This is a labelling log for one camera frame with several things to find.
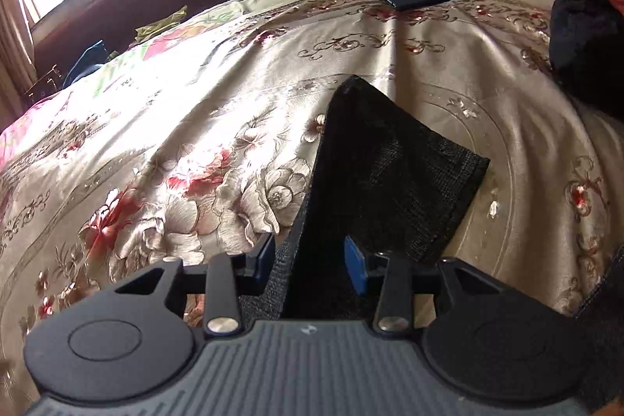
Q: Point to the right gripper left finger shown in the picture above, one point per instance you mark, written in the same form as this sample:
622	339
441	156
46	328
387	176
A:
138	335

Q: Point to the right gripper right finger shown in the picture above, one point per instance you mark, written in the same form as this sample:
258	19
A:
481	337

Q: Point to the dark grey knit pants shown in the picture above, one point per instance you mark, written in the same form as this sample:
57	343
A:
380	177

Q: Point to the floral satin bedspread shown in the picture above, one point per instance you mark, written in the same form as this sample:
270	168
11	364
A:
198	141

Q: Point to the left beige curtain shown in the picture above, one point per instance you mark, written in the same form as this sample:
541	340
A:
18	72

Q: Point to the blue object by bench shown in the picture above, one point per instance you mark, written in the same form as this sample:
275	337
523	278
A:
90	61

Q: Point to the maroon padded window bench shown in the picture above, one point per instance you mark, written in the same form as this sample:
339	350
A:
65	32

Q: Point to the black garment on bed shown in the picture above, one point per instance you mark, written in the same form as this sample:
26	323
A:
586	52

